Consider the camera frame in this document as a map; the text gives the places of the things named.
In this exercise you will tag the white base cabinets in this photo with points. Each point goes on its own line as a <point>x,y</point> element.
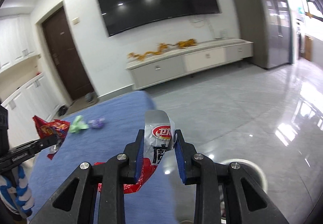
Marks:
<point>32,97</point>

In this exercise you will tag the grey double-door fridge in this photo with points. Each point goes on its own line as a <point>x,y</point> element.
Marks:
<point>272,24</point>

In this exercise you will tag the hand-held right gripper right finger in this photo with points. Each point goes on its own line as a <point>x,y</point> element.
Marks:
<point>179,158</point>

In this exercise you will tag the golden dragon ornament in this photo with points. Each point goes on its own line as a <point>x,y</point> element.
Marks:
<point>186,44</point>
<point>143,56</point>

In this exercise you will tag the person's left forearm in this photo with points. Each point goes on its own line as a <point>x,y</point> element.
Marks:
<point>21,188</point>

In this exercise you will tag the dark shoes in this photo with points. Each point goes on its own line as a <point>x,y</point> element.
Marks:
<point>62,110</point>

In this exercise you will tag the silver red-label snack bag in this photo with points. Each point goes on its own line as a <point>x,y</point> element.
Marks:
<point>157,135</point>

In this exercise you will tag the beige light switch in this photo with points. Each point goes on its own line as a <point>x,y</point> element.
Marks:
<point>75,20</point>

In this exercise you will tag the brown doormat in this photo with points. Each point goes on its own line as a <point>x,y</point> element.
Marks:
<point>80,104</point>

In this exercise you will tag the white wall cabinets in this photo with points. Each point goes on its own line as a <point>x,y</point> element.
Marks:
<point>15,42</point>

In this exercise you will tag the wooden board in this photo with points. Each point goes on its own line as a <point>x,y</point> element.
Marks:
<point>308,48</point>

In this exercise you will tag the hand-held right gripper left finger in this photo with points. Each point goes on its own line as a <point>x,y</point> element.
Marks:
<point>138,160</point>

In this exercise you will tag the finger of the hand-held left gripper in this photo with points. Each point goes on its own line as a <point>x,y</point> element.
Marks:
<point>43,143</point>

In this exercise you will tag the white round trash bin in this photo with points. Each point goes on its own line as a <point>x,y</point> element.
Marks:
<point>254,171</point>

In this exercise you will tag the red snack packet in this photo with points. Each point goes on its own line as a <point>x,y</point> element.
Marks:
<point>53,130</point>

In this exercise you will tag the dark brown door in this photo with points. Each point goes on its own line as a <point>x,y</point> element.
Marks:
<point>68,57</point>

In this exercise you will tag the blue cloth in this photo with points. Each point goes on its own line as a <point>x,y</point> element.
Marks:
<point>106,143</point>

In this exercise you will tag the grey white television cabinet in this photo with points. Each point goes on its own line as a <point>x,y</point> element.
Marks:
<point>201,58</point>

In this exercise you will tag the green wrapper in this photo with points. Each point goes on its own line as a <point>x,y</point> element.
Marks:
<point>78,126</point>

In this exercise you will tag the grey round object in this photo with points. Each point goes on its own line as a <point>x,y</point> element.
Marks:
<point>90,97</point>

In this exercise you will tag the purple wrapper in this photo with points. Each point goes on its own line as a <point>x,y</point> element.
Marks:
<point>97,124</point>

